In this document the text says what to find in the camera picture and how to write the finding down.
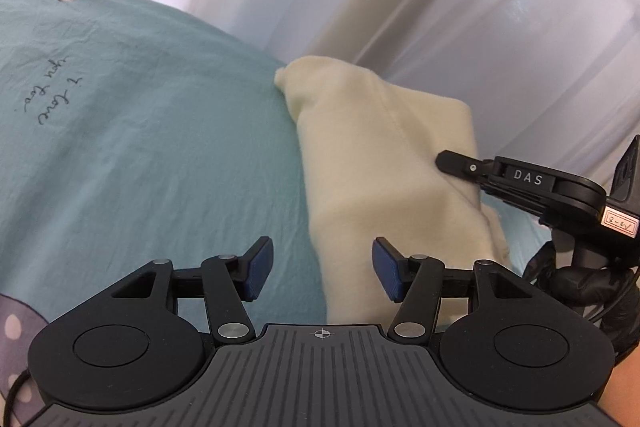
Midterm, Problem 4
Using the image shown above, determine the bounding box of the cream knit sweater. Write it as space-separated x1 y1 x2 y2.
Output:
274 56 509 326

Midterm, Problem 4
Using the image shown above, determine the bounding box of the black gloved right hand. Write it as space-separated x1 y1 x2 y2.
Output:
522 241 639 364

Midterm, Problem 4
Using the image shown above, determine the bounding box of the teal mushroom print bedsheet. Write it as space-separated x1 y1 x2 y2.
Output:
1 0 549 389

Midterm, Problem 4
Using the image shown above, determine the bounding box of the black cable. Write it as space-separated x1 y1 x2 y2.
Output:
2 365 36 427

